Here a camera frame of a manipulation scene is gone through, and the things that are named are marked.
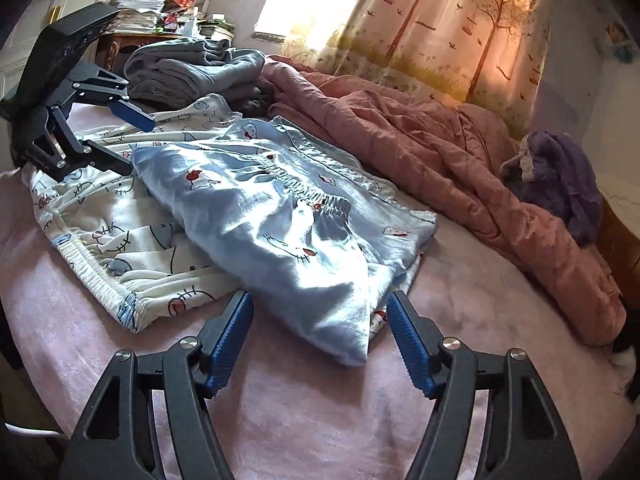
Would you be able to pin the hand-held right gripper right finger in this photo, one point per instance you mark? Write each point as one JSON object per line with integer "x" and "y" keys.
{"x": 410, "y": 345}

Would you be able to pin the cartoon wall sticker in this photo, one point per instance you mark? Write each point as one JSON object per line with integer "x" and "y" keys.
{"x": 620, "y": 42}

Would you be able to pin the purple plush garment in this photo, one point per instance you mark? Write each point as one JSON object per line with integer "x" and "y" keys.
{"x": 560, "y": 175}

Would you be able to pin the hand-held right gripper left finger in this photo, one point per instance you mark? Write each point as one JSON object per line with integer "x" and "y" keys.
{"x": 230, "y": 340}

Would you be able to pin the stack of books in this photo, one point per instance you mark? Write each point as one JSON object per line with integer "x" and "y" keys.
{"x": 215, "y": 29}

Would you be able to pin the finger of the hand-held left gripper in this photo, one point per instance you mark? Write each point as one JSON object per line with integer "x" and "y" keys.
{"x": 135, "y": 117}
{"x": 107, "y": 157}

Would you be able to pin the pink quilt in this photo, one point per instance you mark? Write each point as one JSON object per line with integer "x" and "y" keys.
{"x": 425, "y": 160}

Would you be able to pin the wooden headboard with white frame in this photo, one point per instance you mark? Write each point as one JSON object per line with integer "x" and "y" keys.
{"x": 620, "y": 230}

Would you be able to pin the blue-grey folded garment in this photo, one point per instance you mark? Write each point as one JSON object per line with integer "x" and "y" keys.
{"x": 235, "y": 62}

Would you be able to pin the wooden desk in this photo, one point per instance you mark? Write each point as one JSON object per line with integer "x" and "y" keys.
{"x": 115, "y": 42}

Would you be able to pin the tree print curtain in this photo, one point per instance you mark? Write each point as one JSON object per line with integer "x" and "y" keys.
{"x": 425, "y": 35}

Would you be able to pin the dark grey folded garment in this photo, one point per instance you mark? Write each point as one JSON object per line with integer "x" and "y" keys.
{"x": 150, "y": 87}

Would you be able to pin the pink bed sheet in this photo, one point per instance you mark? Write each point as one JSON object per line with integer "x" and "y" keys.
{"x": 300, "y": 410}

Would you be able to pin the stack of papers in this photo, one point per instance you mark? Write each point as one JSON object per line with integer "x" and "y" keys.
{"x": 135, "y": 15}

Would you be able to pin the white cartoon print pants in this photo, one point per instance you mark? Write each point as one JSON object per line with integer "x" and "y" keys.
{"x": 100, "y": 230}

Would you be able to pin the blue satin cartoon pants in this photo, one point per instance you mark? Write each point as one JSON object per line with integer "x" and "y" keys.
{"x": 260, "y": 230}

